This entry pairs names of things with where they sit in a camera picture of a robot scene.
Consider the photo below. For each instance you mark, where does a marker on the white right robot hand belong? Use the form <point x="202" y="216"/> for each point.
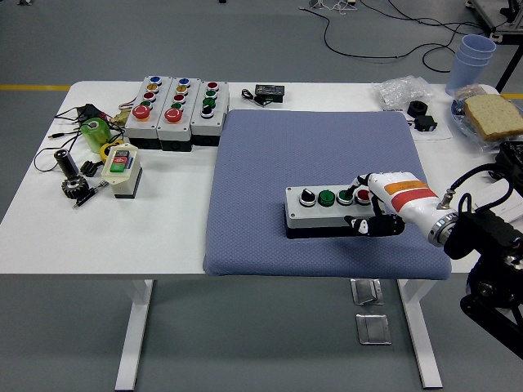
<point x="408" y="200"/>

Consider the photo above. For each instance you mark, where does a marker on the four-button box with selector knob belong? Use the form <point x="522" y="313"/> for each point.
<point x="310" y="216"/>

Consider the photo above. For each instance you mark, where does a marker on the four-button grey control box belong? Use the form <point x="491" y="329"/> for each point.
<point x="206" y="124"/>

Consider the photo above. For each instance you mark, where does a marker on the five-button grey control box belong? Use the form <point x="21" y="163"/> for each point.
<point x="171" y="130"/>
<point x="137" y="126"/>

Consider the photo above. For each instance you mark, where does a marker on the black servo motor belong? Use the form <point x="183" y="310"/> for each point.
<point x="425" y="123"/>

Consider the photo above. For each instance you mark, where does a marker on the white paper sheet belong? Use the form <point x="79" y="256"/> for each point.
<point x="496" y="196"/>

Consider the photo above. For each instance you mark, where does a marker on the tilted metal floor socket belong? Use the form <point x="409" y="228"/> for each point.
<point x="367" y="290"/>

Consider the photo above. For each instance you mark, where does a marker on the clear plastic bag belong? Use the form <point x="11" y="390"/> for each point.
<point x="402" y="92"/>

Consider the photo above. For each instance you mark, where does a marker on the black electronic device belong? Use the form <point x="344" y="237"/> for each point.
<point x="512" y="157"/>

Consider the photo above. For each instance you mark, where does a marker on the slice of bread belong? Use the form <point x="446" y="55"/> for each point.
<point x="494" y="114"/>

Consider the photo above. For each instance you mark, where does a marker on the flat metal floor socket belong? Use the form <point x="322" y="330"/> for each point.
<point x="372" y="329"/>

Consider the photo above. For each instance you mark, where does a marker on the white table leg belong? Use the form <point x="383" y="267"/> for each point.
<point x="132" y="335"/>
<point x="421" y="335"/>

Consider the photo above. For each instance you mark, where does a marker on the stacked pale blue cups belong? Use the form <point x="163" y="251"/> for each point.
<point x="466" y="69"/>

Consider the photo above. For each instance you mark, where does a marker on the blue-grey padded mat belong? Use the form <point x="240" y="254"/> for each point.
<point x="253" y="163"/>

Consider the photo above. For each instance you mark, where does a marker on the small black display module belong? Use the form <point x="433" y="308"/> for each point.
<point x="269" y="92"/>

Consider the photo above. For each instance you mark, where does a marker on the brass fitting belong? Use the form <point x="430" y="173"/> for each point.
<point x="119" y="118"/>

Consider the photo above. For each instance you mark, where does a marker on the yellow tape roll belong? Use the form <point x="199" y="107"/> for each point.
<point x="103" y="150"/>

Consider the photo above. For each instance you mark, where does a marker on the translucent green tape roll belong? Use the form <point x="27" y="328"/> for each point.
<point x="96" y="136"/>

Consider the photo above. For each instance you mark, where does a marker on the black pen tool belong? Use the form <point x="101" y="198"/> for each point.
<point x="88" y="198"/>

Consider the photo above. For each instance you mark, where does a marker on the black power adapter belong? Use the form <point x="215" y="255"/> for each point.
<point x="90" y="112"/>

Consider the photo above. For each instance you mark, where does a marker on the black metal gear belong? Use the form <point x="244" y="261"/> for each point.
<point x="74" y="188"/>

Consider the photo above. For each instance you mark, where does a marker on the black metal cylinder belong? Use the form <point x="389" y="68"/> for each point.
<point x="66" y="163"/>

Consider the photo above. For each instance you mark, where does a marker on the aluminium frame stand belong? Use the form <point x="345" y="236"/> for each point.
<point x="490" y="14"/>

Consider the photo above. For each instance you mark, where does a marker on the cream red-green switch box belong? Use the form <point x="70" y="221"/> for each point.
<point x="122" y="179"/>

